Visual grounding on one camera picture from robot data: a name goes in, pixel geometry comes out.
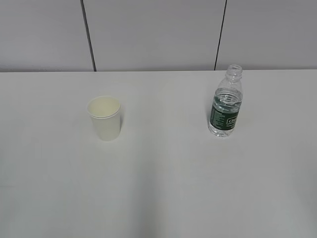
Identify clear water bottle green label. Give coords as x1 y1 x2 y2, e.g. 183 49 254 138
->
209 64 243 137

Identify white paper cup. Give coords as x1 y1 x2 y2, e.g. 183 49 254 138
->
87 96 121 141

